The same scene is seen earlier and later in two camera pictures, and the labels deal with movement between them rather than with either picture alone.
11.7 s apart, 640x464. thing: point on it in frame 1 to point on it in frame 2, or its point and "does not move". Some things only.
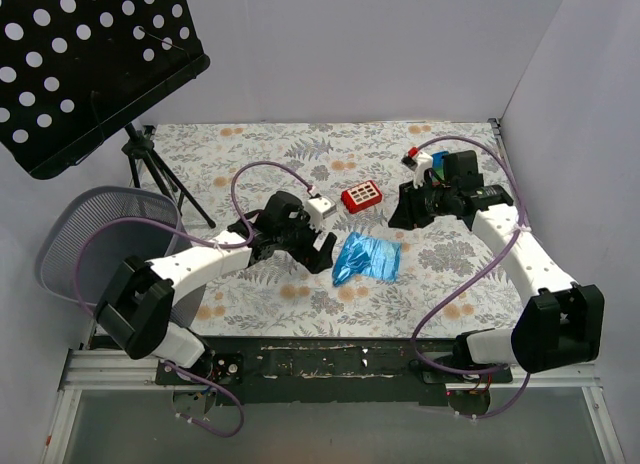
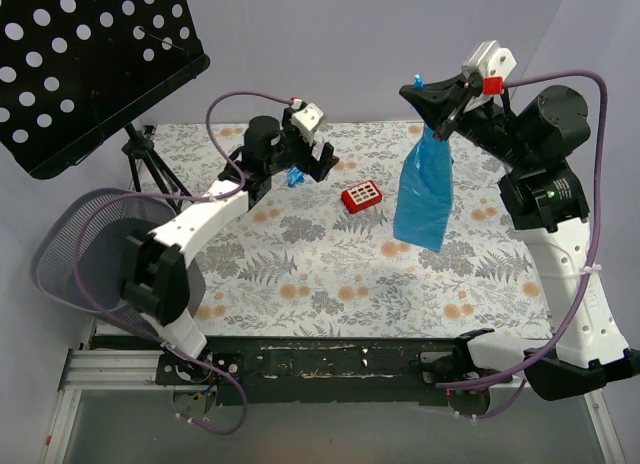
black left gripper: x=304 y=241 to x=304 y=157
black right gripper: x=417 y=204 to x=460 y=100
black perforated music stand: x=80 y=61 does not move
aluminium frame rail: x=97 y=370 does not move
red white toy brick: x=360 y=197 does not move
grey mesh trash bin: x=88 y=232 does not move
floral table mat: x=408 y=204 does not move
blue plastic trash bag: x=367 y=257 to x=422 y=210
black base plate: x=331 y=371 does not move
